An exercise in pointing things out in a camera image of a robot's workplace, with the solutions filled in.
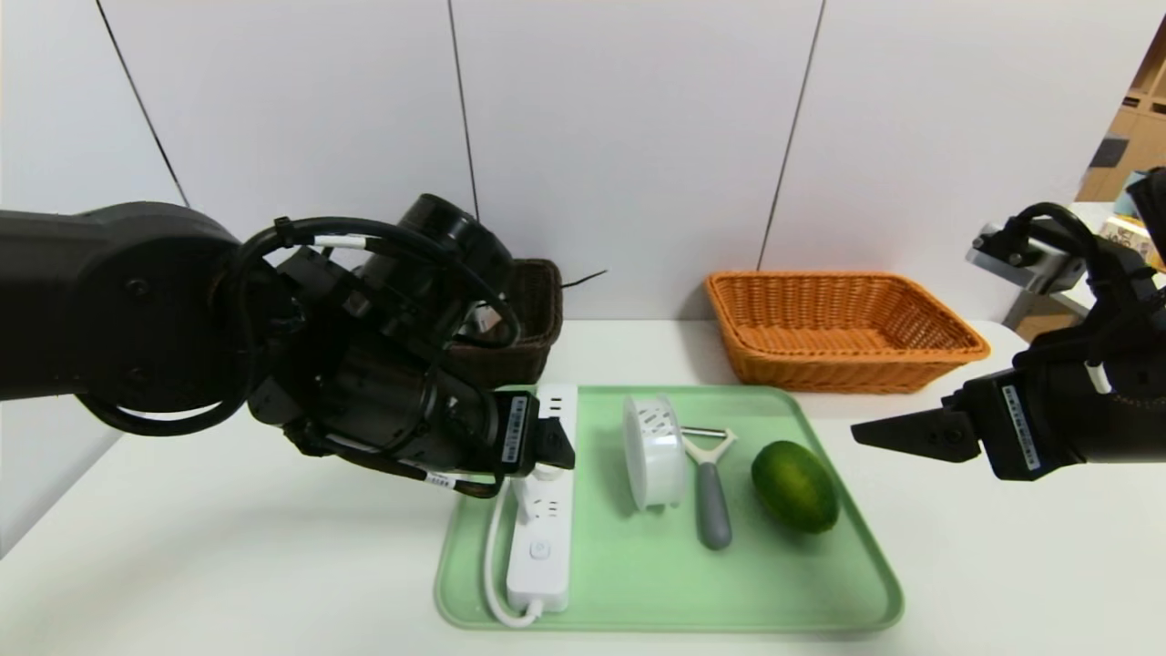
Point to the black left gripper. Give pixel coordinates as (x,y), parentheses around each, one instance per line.
(516,434)

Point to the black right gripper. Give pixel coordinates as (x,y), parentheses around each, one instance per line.
(1013,428)

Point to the green lime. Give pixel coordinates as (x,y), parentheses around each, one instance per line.
(795,487)

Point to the orange wicker basket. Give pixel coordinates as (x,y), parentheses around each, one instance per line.
(838,364)

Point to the dark brown wicker basket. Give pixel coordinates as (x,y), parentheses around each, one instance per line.
(537,310)

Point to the light green plastic tray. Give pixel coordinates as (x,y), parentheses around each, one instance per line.
(638,583)

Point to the white side table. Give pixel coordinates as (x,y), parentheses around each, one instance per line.
(1079,296)

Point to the dark grey box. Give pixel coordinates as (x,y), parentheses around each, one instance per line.
(1106,153)

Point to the wooden shelf unit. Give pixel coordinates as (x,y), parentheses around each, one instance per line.
(1143,118)

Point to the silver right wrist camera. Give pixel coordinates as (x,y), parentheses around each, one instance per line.
(1029,264)

